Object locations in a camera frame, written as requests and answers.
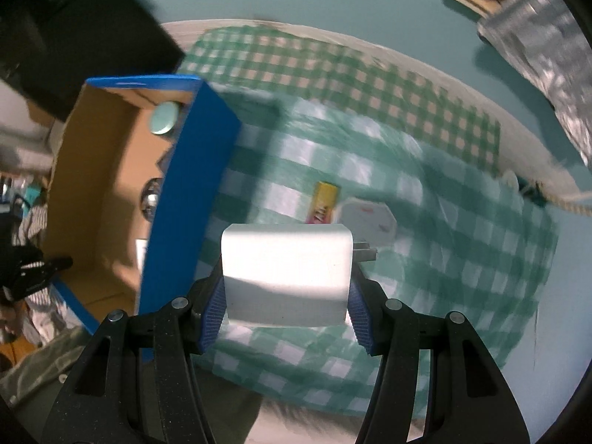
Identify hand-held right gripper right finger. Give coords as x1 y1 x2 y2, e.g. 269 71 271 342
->
344 270 530 444

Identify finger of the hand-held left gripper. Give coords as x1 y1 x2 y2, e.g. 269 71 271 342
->
0 244 74 303

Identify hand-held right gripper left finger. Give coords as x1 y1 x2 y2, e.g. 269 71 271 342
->
44 263 227 444

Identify white power adapter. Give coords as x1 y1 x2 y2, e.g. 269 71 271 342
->
221 223 377 328

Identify blue cardboard box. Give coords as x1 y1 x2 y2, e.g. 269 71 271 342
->
44 75 241 364

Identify white octagonal box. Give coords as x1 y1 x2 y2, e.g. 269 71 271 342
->
334 196 397 250

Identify glossy green checkered tablecloth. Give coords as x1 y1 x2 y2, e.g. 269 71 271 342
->
194 90 560 419

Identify round metal object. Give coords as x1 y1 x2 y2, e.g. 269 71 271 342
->
141 177 162 223

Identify pink and yellow tube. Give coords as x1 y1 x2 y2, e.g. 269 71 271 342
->
305 181 342 225

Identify teal round lid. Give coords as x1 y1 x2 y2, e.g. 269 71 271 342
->
150 101 180 136

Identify black furniture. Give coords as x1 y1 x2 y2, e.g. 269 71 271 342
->
0 0 186 123

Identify matte green checkered cloth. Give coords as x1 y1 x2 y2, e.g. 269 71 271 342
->
178 25 502 176

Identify beige rope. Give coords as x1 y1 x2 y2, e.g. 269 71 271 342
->
522 180 592 217

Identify silver foil duct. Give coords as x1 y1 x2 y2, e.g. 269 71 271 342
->
476 0 592 169

